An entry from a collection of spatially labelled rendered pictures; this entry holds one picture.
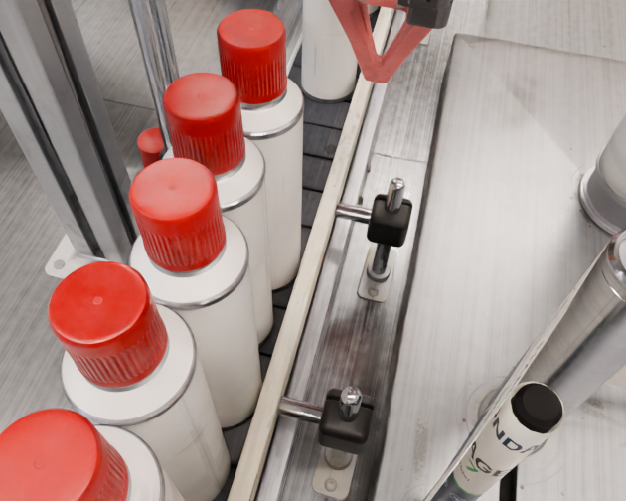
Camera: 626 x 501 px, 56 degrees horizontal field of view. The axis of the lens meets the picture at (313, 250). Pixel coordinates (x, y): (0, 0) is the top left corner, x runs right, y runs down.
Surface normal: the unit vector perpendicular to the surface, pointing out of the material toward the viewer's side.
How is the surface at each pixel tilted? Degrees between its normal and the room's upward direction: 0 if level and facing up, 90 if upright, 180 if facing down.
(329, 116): 0
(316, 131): 0
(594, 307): 90
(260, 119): 42
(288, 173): 90
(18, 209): 0
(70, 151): 90
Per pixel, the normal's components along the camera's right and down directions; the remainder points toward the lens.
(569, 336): -0.94, 0.26
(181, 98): 0.07, -0.58
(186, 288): 0.08, 0.11
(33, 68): -0.24, 0.79
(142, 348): 0.76, 0.54
